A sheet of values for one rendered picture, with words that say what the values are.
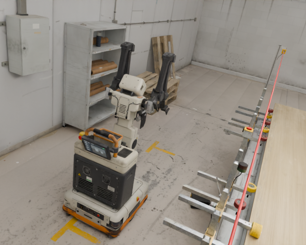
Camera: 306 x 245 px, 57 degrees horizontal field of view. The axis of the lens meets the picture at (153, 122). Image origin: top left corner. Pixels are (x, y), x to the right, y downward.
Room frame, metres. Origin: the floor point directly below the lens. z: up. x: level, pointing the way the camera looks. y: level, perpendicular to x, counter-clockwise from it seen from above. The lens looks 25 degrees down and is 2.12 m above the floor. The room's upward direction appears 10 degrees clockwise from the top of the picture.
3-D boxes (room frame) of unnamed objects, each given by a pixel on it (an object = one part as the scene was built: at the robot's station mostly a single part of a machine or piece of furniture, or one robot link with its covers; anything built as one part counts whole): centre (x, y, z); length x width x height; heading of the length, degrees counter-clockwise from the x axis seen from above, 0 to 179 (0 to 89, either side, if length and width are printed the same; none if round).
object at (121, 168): (2.17, 0.36, 0.59); 0.55 x 0.34 x 0.83; 69
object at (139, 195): (2.26, 0.32, 0.16); 0.67 x 0.64 x 0.25; 159
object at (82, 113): (4.16, 1.00, 0.78); 0.90 x 0.45 x 1.55; 159
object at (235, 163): (1.64, -0.60, 0.93); 0.04 x 0.04 x 0.48; 69
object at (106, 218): (1.95, 0.42, 0.23); 0.41 x 0.02 x 0.08; 69
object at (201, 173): (1.86, -0.63, 0.84); 0.43 x 0.03 x 0.04; 69
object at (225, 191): (1.41, -0.51, 0.87); 0.04 x 0.04 x 0.48; 69
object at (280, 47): (4.02, -1.56, 1.20); 0.15 x 0.12 x 1.00; 159
